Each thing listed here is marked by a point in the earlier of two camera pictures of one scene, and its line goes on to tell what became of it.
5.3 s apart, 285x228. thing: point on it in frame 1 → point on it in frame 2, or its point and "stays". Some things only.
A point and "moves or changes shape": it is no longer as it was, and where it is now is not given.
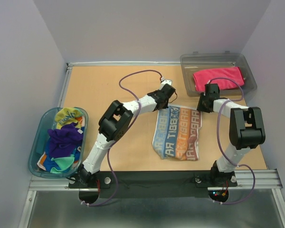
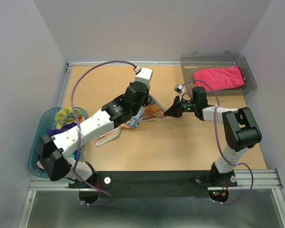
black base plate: x=150 y=184 stays
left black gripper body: x=165 y=106 → x=145 y=101
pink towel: x=200 y=79 stays
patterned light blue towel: x=176 y=134 moves or changes shape
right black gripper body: x=201 y=104 → x=188 y=106
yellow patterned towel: x=65 y=115 stays
